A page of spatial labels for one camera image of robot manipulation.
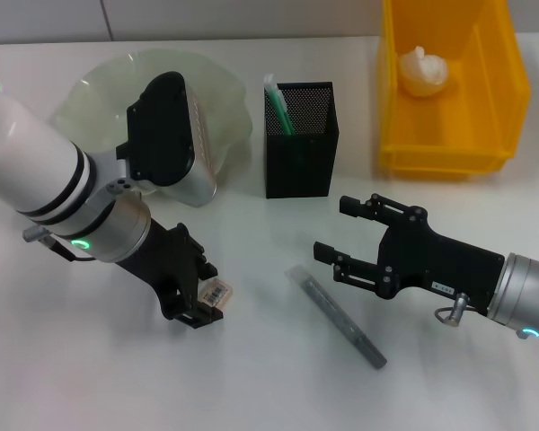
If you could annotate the mint green pen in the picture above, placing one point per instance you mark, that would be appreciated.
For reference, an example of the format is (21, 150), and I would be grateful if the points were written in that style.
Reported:
(280, 108)

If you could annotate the white paper ball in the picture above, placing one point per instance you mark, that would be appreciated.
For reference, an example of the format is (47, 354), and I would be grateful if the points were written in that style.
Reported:
(424, 72)

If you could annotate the yellow plastic bin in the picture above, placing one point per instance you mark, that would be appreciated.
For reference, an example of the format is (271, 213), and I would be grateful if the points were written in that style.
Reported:
(431, 143)

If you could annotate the black mesh pen holder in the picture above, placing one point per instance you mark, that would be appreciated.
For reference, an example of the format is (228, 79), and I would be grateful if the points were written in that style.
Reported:
(301, 161)

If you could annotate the beige eraser with barcode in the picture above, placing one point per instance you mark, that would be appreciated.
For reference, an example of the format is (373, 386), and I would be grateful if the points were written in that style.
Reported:
(216, 292)

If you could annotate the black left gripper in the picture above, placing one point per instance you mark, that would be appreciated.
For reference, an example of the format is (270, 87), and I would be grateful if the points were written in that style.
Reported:
(161, 260)

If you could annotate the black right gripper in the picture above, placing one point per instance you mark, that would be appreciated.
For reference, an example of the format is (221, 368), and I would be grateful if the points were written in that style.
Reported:
(440, 265)

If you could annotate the grey marker pen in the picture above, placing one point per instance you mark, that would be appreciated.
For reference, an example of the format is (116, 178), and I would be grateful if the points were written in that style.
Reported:
(337, 314)

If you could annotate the wavy green glass fruit plate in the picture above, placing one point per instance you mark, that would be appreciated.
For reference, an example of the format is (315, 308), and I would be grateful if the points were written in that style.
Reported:
(103, 90)

